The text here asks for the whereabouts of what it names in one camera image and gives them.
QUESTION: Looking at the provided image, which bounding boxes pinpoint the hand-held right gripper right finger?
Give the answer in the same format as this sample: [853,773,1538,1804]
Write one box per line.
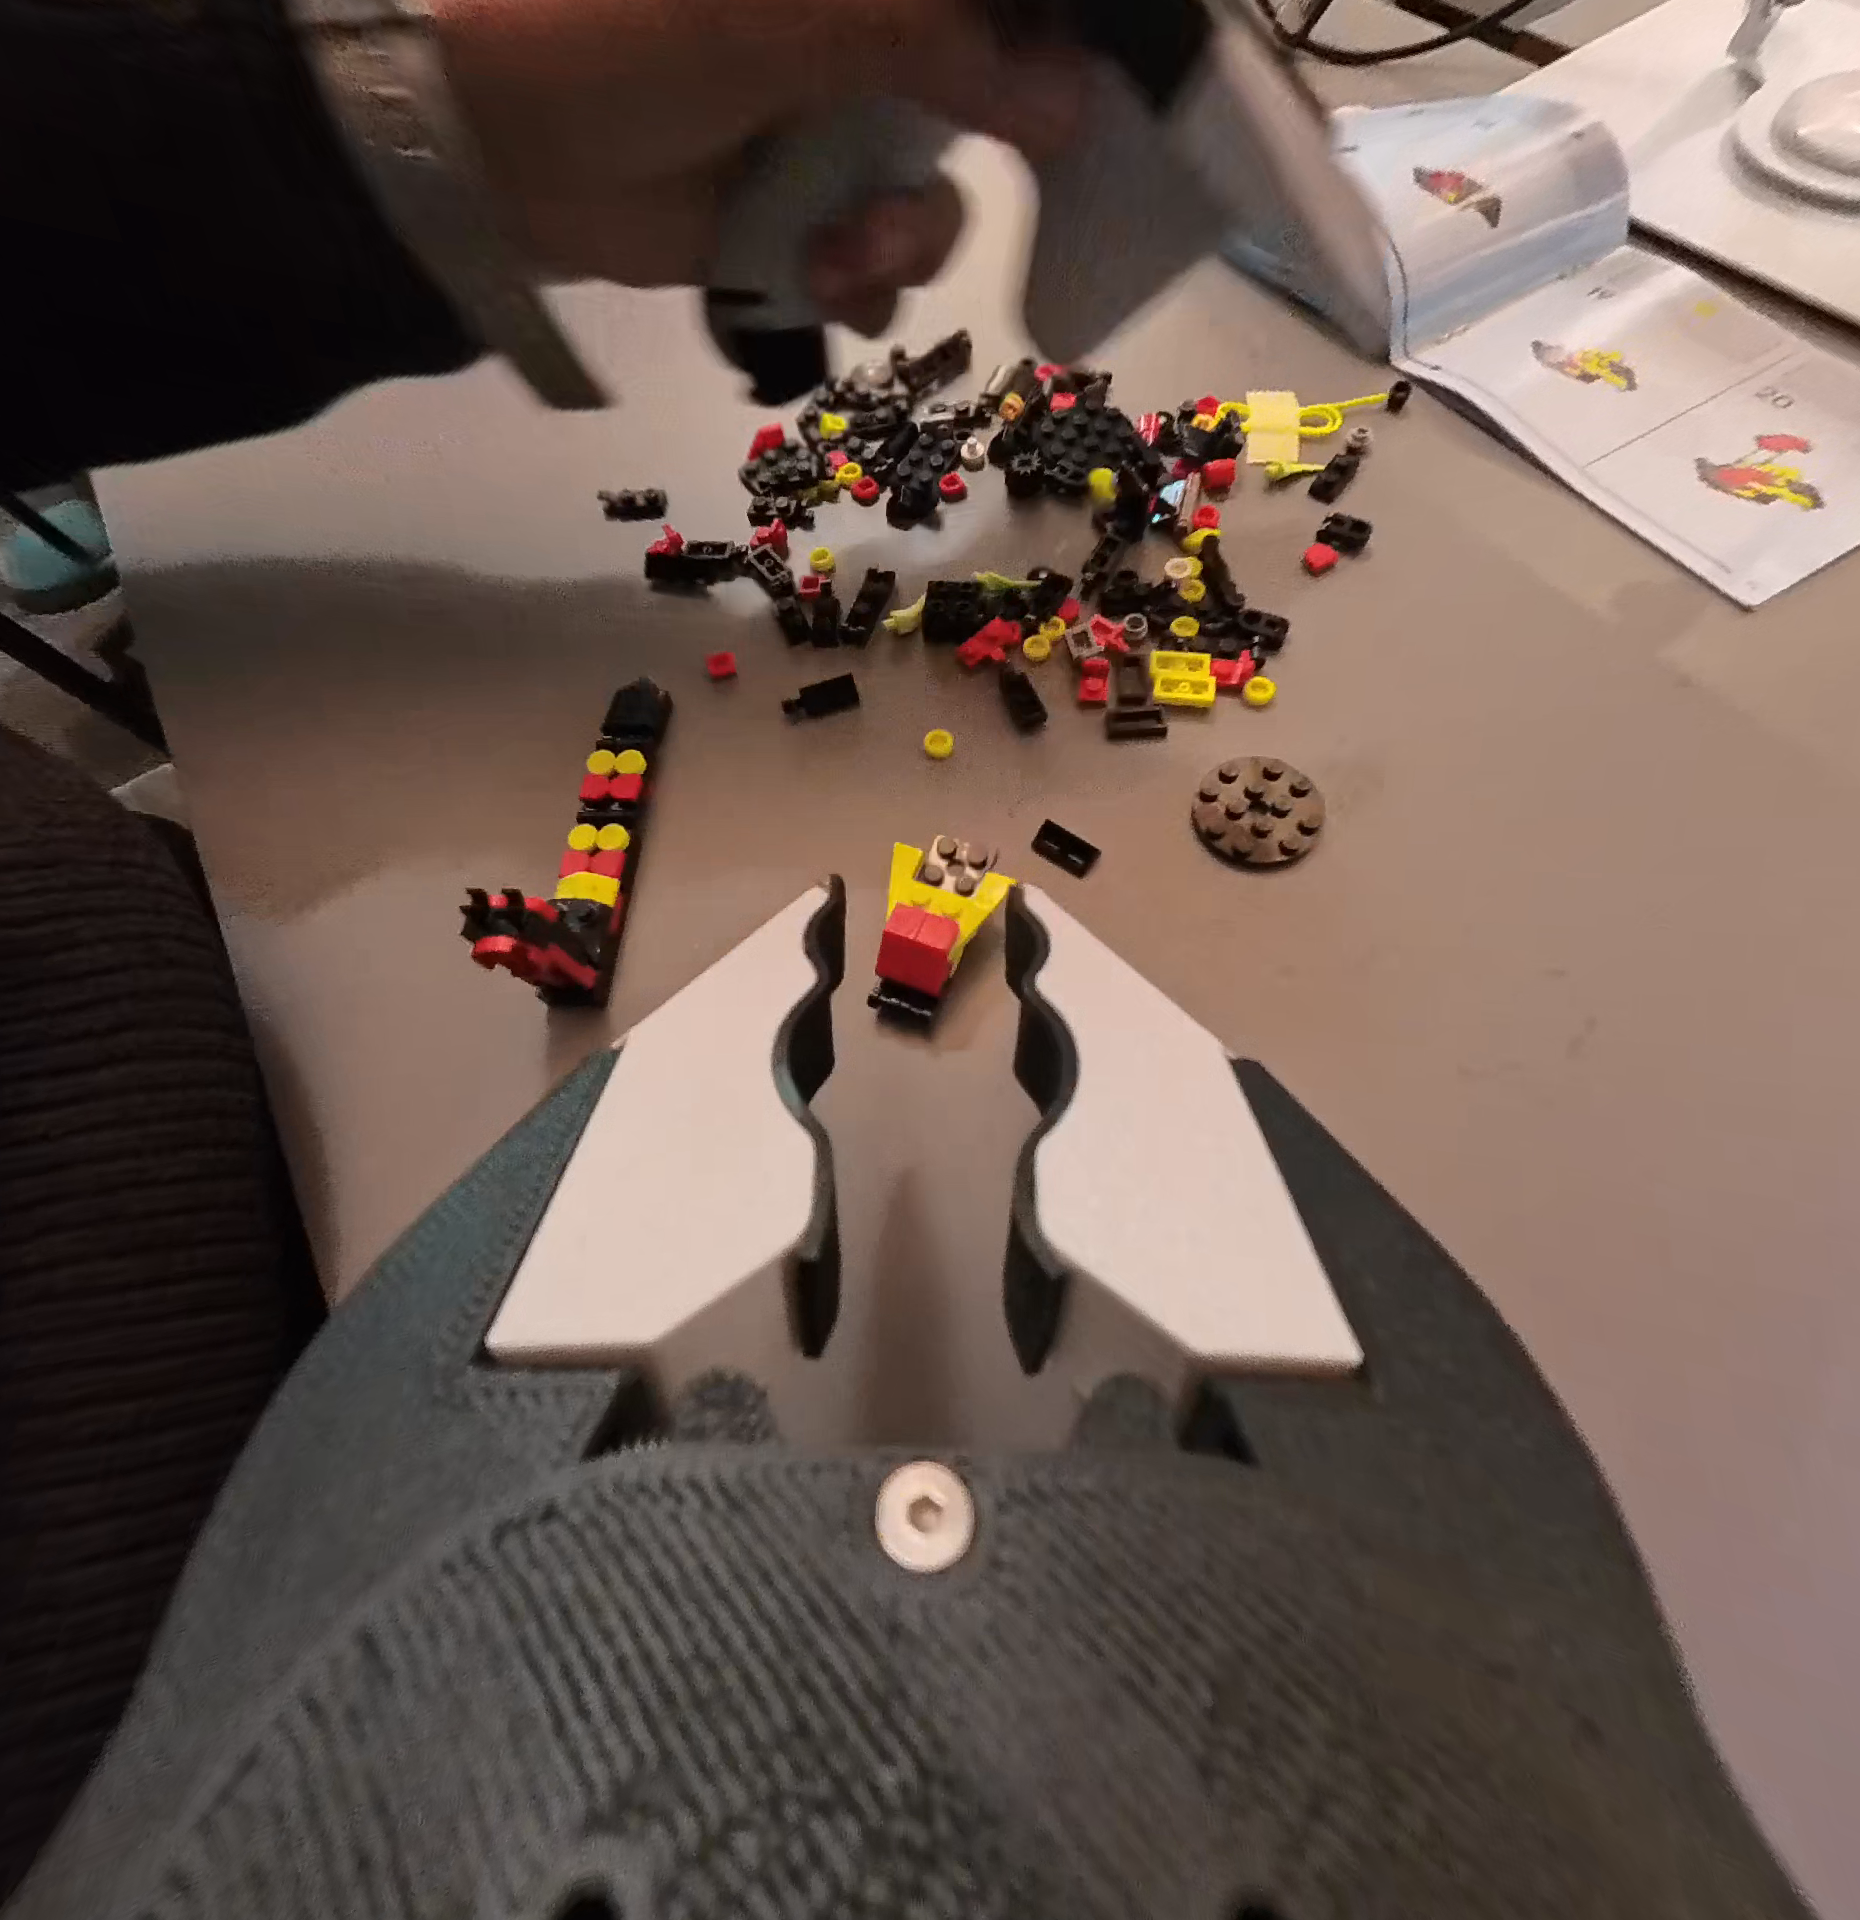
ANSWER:
[999,883,1367,1384]

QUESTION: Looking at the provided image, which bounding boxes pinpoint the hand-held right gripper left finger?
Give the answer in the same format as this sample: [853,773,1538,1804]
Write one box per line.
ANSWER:
[484,876,846,1375]

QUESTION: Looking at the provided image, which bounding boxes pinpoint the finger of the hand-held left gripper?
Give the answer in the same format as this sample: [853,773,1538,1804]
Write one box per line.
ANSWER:
[1211,0,1393,364]
[1024,74,1264,369]

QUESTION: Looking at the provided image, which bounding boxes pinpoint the long black lego assembly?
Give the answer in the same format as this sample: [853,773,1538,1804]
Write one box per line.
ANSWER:
[463,679,675,1012]

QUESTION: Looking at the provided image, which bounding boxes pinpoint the small yellow red lego assembly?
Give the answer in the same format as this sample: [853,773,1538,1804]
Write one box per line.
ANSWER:
[866,834,1018,1030]

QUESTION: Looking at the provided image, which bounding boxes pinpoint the lego instruction booklet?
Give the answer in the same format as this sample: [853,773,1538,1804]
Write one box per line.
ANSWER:
[1222,93,1860,609]

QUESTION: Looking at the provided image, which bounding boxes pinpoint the person's left forearm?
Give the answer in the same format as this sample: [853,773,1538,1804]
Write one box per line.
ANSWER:
[0,0,489,482]

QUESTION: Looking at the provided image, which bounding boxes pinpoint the pile of loose lego pieces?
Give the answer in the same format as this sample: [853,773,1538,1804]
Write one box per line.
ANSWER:
[600,330,1297,744]

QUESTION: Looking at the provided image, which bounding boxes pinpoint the black round lego plate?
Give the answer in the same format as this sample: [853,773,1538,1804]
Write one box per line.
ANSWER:
[1192,754,1326,870]

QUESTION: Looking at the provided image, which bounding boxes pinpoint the person's left hand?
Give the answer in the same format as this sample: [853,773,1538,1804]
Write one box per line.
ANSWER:
[436,0,1087,338]

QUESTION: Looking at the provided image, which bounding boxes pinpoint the grey wristwatch band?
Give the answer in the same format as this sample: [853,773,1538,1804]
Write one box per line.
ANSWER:
[306,0,607,409]

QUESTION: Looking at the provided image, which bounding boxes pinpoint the white monitor stand base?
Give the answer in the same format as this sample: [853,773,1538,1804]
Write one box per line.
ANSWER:
[1499,0,1860,338]

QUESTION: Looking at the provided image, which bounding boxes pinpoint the teal object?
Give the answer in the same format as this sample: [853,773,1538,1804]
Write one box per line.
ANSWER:
[0,503,114,609]

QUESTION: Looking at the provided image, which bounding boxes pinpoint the black metal bar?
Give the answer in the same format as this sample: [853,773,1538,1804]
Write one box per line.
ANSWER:
[0,487,167,752]

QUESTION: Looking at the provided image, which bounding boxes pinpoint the black cable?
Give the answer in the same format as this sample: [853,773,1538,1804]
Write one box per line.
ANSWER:
[1267,0,1568,70]

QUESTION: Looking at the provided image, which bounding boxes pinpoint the lime lego string piece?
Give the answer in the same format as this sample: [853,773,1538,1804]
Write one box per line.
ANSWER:
[1267,379,1416,484]

